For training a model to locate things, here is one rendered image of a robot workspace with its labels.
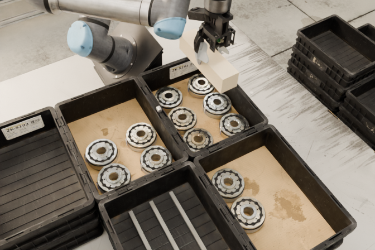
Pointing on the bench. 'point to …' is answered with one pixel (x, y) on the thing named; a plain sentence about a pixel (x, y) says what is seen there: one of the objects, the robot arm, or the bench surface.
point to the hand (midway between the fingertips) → (207, 56)
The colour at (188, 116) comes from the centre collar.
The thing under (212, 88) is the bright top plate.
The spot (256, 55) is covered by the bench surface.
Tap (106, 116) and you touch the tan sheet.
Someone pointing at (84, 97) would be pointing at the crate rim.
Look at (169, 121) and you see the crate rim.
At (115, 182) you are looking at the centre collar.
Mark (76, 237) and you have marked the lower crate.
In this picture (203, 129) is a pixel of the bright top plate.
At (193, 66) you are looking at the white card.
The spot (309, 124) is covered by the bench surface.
